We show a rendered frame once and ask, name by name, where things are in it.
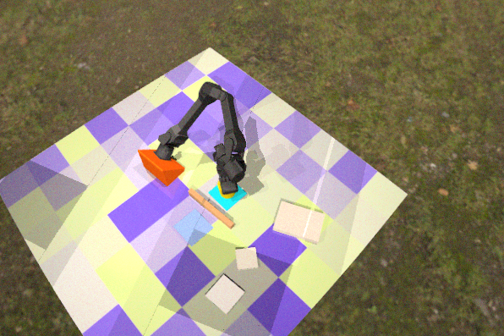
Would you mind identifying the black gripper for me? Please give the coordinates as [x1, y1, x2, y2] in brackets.
[213, 151, 238, 195]

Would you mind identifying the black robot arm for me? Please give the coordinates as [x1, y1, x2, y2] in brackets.
[153, 81, 247, 184]

